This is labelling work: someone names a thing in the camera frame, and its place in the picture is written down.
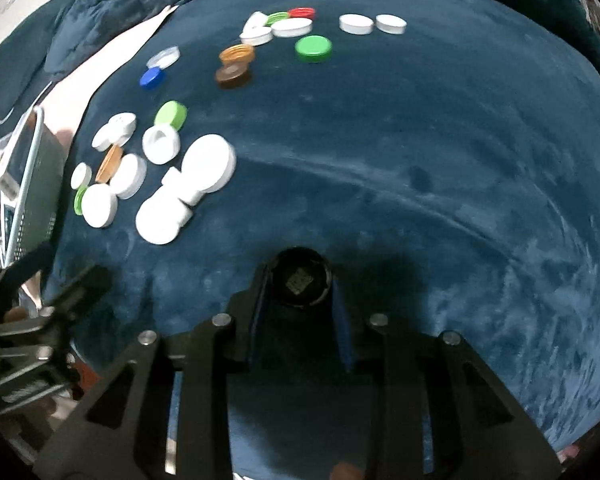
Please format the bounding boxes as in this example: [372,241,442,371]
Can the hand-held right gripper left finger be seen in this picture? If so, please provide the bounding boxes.
[40,262,276,480]

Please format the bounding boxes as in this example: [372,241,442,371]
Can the white hollow bottle cap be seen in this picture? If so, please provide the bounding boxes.
[142,125,181,165]

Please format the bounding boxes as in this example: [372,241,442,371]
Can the brown bottle cap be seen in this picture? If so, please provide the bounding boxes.
[215,63,253,88]

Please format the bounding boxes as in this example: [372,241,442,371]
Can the large white jar lid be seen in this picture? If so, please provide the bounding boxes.
[181,134,237,194]
[135,193,195,246]
[271,17,314,38]

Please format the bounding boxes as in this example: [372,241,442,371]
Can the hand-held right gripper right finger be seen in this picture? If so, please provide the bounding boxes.
[327,272,563,480]

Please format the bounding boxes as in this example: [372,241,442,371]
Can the white printed bottle cap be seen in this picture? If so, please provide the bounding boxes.
[109,112,137,137]

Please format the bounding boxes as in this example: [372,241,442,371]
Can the white bed sheet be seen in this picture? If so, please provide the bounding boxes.
[0,5,178,126]

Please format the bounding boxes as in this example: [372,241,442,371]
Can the tan bottle cap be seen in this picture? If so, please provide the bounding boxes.
[95,144,123,184]

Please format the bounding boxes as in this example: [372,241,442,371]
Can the orange threaded bottle cap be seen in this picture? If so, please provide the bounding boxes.
[219,43,256,67]

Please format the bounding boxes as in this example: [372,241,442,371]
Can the green flat bottle cap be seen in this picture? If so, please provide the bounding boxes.
[295,35,332,64]

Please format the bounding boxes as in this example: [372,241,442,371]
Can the small white bottle cap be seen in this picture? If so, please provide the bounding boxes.
[91,124,118,152]
[71,162,93,191]

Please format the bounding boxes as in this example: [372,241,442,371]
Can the dark blue piped pillow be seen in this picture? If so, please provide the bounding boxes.
[0,2,81,123]

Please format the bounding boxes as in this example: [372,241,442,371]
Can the clear bottle cap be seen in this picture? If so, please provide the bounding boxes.
[146,46,181,69]

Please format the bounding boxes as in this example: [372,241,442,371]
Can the black bottle cap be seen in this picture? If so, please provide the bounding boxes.
[270,247,333,311]

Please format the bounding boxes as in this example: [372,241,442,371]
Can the white wire basket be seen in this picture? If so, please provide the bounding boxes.
[0,106,68,273]

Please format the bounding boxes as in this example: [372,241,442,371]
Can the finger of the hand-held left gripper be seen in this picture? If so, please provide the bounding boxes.
[47,264,113,319]
[0,243,55,291]

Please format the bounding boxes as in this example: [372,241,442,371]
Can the blue quilted blanket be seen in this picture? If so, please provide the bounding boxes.
[45,0,241,81]

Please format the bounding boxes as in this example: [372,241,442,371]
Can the blue velvet blanket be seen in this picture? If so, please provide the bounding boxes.
[42,0,600,480]

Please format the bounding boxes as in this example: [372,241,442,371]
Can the light green bottle cap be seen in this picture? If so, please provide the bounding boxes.
[154,101,188,129]

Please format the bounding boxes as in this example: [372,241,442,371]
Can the white flip bottle cap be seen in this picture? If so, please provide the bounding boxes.
[161,166,206,207]

